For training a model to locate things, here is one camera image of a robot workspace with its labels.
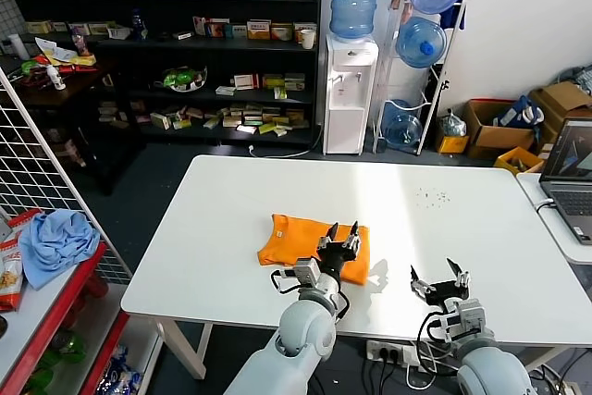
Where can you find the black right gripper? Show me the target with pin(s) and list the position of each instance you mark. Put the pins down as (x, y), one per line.
(445, 293)

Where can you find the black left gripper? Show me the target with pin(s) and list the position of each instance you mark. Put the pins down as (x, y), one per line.
(334, 258)

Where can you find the orange t-shirt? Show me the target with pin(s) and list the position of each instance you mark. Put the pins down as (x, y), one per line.
(296, 242)

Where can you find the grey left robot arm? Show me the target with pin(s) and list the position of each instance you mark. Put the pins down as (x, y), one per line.
(305, 330)

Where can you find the scattered dark crumbs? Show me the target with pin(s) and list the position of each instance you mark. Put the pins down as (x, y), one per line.
(432, 196)

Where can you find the white power strip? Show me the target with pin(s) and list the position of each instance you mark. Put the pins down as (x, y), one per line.
(393, 352)

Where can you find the empty blue water jug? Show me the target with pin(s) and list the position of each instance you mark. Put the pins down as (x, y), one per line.
(403, 129)

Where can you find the small yellow box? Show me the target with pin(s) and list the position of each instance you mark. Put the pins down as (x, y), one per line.
(452, 144)

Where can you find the yellow plastic bin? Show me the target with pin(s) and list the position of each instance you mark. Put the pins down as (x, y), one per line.
(518, 159)

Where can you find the open brown cardboard box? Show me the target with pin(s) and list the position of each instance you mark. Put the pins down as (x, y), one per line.
(490, 140)

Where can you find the white water dispenser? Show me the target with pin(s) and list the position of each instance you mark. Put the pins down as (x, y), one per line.
(347, 90)

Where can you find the grey laptop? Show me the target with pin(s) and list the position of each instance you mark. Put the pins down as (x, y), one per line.
(571, 196)

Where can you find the grey plastic bag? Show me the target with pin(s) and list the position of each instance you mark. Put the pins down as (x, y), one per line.
(452, 124)

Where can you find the small lime box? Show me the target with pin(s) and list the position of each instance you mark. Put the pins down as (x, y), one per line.
(280, 93)

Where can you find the stacked beige boxes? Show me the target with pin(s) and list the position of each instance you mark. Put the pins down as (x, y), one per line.
(295, 81)

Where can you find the yellow green box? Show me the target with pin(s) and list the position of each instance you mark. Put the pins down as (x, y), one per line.
(273, 80)

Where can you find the blue white bag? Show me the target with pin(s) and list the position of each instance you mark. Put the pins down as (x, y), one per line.
(518, 113)

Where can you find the white red striped box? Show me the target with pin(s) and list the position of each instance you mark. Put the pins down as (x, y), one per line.
(245, 82)

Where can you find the white metal jug rack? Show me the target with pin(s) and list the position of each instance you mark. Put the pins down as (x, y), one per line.
(445, 76)

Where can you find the white paper cup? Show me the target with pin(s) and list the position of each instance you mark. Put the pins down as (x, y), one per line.
(308, 39)

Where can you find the green white carton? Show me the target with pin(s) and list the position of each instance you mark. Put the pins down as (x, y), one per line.
(160, 120)

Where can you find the white orange box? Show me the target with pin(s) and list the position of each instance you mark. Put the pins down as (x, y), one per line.
(282, 32)

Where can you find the tan closed cardboard box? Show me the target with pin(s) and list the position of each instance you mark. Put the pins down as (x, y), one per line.
(564, 99)

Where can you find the black shelving unit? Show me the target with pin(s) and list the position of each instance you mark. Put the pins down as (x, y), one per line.
(208, 57)

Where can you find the yellow orange tall box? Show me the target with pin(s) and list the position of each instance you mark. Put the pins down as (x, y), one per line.
(259, 29)

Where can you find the bowl of green packets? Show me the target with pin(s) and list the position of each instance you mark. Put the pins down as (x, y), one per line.
(182, 78)

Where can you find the white teal box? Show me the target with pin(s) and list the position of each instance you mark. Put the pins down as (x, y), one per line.
(238, 31)

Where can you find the labelled blue water jug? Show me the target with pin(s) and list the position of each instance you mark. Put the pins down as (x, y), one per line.
(355, 2)

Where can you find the blue patterned fabric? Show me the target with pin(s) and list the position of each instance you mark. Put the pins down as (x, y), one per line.
(578, 78)

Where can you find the beige hanging cloth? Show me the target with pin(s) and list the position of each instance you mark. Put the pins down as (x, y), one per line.
(402, 4)

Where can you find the red blue box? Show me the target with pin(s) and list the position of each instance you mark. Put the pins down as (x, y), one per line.
(217, 28)

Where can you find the dark blue hanging cloth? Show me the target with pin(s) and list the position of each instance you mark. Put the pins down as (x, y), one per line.
(451, 16)

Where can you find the blue snack package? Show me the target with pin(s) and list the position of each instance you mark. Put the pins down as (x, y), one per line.
(118, 369)

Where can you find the pink white box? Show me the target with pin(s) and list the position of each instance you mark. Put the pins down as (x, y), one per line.
(200, 26)

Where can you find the flat white red box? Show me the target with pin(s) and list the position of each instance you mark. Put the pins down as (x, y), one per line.
(182, 35)

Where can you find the light blue crumpled cloth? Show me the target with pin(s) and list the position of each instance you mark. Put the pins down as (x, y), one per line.
(60, 242)

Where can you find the dark wooden table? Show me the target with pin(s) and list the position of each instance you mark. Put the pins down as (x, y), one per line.
(83, 94)

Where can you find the blue drink bottle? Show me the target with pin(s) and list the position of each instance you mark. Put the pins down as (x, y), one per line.
(138, 25)

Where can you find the green plastic bottle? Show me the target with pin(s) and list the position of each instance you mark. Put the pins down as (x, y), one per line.
(60, 353)

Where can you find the white open tray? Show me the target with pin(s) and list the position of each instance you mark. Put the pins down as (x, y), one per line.
(119, 32)

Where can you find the red flat package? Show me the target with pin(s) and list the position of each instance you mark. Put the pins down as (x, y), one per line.
(81, 68)

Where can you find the red white cart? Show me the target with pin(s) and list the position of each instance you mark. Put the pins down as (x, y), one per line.
(41, 344)

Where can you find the yellow flat package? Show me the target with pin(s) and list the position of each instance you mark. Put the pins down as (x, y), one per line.
(78, 60)

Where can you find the orange white snack bag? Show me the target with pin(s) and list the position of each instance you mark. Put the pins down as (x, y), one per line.
(9, 279)

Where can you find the white paper sheets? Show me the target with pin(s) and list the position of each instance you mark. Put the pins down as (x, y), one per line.
(48, 47)

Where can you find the white tumbler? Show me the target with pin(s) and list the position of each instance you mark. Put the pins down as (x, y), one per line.
(16, 45)

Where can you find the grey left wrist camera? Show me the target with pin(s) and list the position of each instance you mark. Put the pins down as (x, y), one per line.
(306, 270)

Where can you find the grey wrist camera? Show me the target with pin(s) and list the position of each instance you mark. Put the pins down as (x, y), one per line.
(467, 318)
(306, 270)

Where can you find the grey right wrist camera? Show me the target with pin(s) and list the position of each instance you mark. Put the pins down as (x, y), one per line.
(467, 318)

